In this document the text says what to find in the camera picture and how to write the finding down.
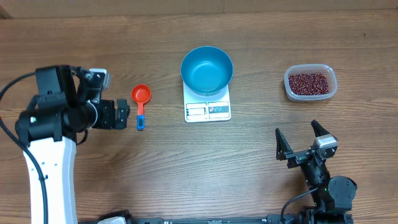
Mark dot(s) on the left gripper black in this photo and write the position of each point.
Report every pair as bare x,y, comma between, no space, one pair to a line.
122,113

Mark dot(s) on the orange measuring scoop blue handle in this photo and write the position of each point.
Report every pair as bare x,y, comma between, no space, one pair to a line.
141,95

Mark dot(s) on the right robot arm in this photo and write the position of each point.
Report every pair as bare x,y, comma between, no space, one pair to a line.
332,196

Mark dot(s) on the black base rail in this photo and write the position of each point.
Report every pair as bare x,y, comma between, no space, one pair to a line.
123,216

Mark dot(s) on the blue bowl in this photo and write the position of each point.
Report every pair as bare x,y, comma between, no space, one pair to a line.
207,70

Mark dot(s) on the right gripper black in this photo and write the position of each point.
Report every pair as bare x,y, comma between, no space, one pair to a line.
284,152

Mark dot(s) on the white kitchen scale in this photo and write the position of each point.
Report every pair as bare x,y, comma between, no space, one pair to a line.
200,109

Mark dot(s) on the clear plastic container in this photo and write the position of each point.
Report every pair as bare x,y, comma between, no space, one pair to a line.
311,68

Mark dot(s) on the red beans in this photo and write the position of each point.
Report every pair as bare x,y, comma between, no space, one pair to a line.
308,84

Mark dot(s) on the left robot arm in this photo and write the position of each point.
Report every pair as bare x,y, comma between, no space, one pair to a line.
69,102

